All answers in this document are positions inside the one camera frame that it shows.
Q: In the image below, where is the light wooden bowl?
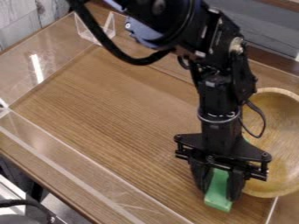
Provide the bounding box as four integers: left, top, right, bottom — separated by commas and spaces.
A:
242, 87, 299, 198

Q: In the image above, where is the clear acrylic tray wall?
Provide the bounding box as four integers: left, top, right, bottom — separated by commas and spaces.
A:
0, 16, 299, 224

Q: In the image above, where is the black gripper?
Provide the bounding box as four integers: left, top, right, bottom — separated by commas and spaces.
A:
173, 122, 272, 201

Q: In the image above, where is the green rectangular block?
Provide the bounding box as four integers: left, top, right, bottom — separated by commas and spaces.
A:
202, 136, 250, 214

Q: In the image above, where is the black cable at table edge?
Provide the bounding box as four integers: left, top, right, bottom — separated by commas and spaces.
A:
0, 199, 59, 224

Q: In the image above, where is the clear acrylic corner bracket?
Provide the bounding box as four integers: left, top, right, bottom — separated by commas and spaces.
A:
74, 12, 116, 46

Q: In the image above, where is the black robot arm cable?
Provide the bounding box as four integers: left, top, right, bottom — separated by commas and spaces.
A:
65, 0, 173, 67

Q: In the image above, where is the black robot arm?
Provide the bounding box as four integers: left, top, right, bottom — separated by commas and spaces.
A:
114, 0, 272, 201

